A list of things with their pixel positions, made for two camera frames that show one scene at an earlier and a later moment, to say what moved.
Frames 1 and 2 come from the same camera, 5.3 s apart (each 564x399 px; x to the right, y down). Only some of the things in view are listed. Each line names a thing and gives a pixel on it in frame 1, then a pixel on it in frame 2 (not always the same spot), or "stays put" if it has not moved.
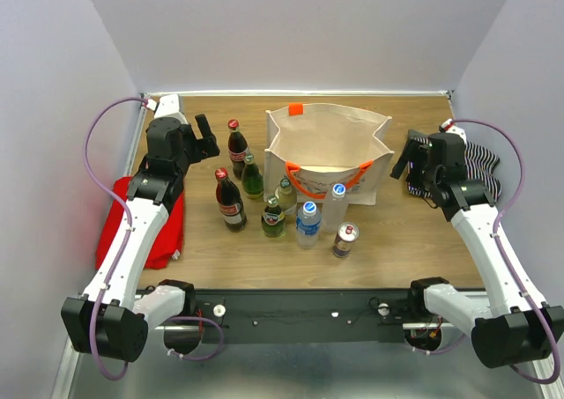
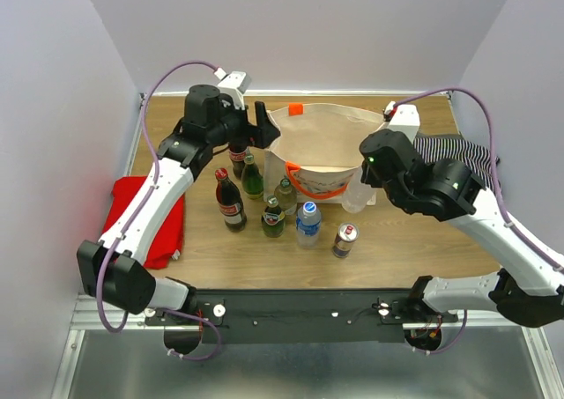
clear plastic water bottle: [335, 210] → [358, 194]
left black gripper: [205, 146] → [261, 135]
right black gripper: [414, 151] → [367, 176]
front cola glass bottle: [229, 201] stays put
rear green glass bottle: [252, 179] stays put
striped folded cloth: [480, 164] stays put
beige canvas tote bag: [316, 146] stays put
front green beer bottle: [273, 220] stays put
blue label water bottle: [308, 222] stays put
